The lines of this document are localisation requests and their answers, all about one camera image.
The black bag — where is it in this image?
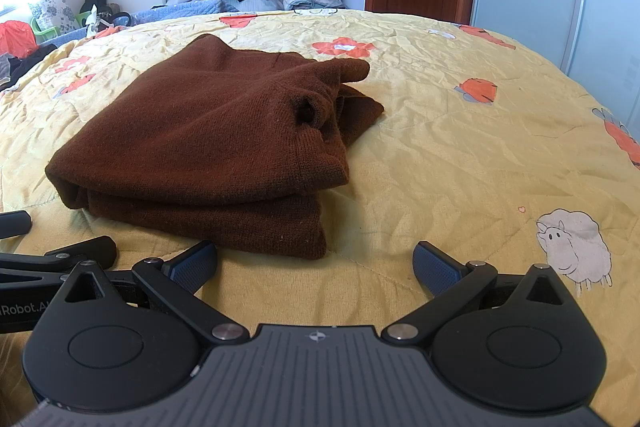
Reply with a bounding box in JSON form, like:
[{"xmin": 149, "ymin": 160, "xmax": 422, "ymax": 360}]
[{"xmin": 80, "ymin": 0, "xmax": 133, "ymax": 28}]

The brown knit sweater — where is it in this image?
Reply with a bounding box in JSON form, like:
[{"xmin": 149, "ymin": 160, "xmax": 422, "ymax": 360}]
[{"xmin": 45, "ymin": 33, "xmax": 386, "ymax": 261}]

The blue quilted cover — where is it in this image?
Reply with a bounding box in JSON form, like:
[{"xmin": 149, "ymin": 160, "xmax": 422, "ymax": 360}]
[{"xmin": 50, "ymin": 0, "xmax": 242, "ymax": 48}]

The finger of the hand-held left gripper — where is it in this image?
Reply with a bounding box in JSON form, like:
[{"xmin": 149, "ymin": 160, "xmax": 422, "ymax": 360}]
[
  {"xmin": 0, "ymin": 210, "xmax": 34, "ymax": 239},
  {"xmin": 0, "ymin": 235, "xmax": 119, "ymax": 277}
]

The floral pillow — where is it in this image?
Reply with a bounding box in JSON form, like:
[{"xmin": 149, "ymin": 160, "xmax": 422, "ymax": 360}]
[{"xmin": 27, "ymin": 0, "xmax": 81, "ymax": 32}]

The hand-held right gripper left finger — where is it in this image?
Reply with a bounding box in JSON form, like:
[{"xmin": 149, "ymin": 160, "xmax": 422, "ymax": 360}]
[{"xmin": 65, "ymin": 240, "xmax": 251, "ymax": 349}]

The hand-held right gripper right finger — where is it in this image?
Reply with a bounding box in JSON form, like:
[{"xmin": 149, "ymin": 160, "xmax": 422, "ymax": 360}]
[{"xmin": 381, "ymin": 240, "xmax": 568, "ymax": 350}]

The white crumpled plastic bag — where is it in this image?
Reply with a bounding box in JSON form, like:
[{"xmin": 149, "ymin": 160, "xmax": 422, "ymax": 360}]
[{"xmin": 84, "ymin": 4, "xmax": 112, "ymax": 38}]

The yellow printed bed quilt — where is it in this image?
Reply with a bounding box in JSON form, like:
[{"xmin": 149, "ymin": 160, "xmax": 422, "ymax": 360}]
[{"xmin": 0, "ymin": 8, "xmax": 640, "ymax": 427}]

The red plastic bag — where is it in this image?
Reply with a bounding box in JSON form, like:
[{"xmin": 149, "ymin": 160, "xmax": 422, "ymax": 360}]
[{"xmin": 0, "ymin": 20, "xmax": 42, "ymax": 58}]

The dark crumpled clothing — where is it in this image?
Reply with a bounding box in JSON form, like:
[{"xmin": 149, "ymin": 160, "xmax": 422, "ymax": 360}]
[{"xmin": 0, "ymin": 42, "xmax": 59, "ymax": 90}]

